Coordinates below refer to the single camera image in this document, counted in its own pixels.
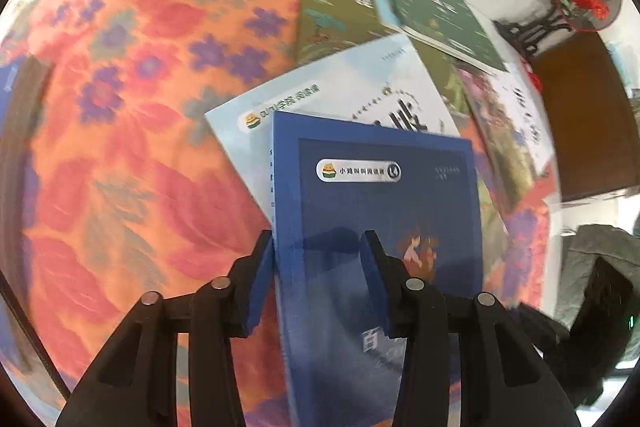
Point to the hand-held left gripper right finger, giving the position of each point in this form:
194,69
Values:
377,282

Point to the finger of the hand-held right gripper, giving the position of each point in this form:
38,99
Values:
542,332

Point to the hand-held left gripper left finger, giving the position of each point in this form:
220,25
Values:
260,287

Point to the navy blue book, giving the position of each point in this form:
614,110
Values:
350,207

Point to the white book blue worker picture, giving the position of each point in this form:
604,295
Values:
500,127

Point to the brown wooden cabinet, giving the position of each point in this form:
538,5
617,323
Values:
585,117

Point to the white book with black title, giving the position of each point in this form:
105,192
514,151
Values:
325,87

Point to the orange floral quilted mat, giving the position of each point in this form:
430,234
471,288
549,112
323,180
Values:
125,132

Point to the bright green leafy book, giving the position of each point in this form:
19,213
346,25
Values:
440,77

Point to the dark green book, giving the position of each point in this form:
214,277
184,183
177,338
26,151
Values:
435,2

